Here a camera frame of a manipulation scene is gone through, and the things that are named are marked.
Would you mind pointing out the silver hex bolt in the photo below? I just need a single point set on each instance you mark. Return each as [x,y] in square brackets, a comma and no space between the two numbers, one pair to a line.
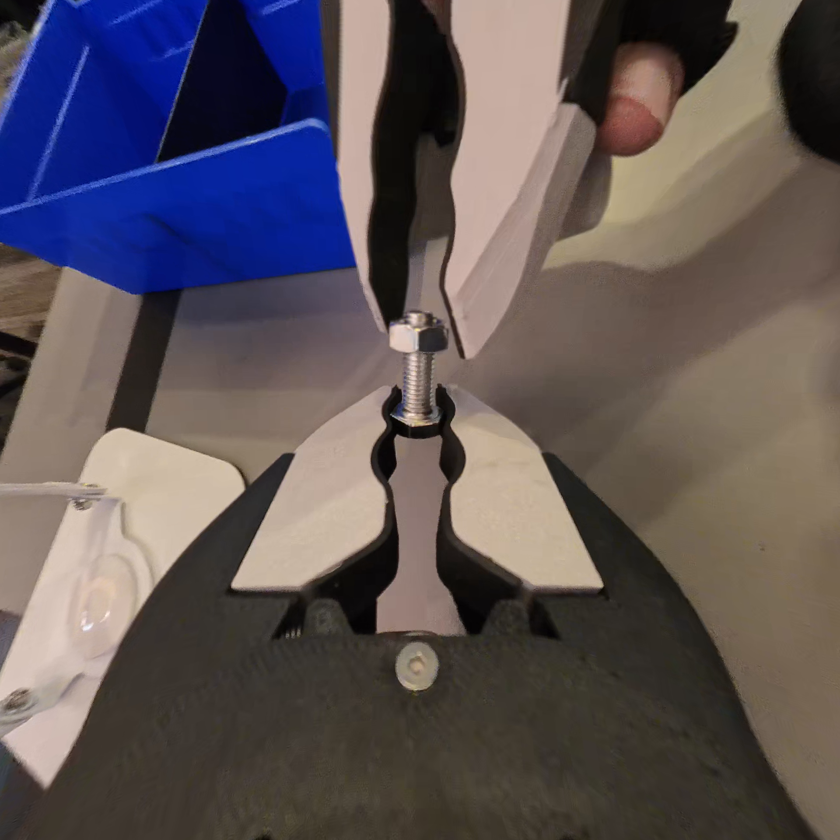
[415,384]

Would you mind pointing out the black wrist rest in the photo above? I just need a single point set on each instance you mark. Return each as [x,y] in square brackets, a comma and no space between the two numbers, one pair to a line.
[814,79]

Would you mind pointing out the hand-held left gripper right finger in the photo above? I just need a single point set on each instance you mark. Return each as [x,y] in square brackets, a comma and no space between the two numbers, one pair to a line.
[518,518]

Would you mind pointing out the white metal stand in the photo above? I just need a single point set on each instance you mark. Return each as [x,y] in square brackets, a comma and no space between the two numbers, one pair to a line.
[184,479]

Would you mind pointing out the silver hex nut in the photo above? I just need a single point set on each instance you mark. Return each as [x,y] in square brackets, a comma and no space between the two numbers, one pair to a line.
[418,338]

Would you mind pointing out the blue plastic bin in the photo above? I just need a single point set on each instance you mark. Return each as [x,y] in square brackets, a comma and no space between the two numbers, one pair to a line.
[197,216]

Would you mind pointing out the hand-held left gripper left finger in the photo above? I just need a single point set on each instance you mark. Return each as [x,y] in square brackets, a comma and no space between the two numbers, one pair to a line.
[315,512]

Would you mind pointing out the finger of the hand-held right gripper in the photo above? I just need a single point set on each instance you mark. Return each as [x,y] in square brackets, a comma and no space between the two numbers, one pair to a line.
[358,131]
[512,131]

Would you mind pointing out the person's right hand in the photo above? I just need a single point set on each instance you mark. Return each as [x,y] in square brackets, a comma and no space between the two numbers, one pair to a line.
[640,105]

